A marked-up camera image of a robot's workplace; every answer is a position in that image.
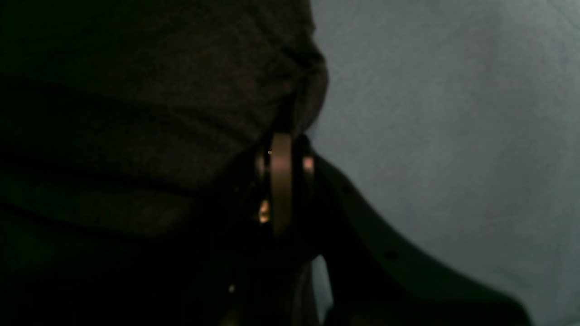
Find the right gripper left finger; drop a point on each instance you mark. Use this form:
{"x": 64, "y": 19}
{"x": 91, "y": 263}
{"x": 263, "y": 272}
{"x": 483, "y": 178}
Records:
{"x": 240, "y": 282}

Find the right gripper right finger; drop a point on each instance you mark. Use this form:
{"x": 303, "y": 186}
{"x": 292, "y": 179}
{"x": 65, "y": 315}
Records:
{"x": 377, "y": 276}

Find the black T-shirt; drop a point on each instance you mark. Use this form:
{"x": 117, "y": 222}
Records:
{"x": 124, "y": 125}

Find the blue table cloth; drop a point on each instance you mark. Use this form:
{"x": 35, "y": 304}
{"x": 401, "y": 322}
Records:
{"x": 458, "y": 120}

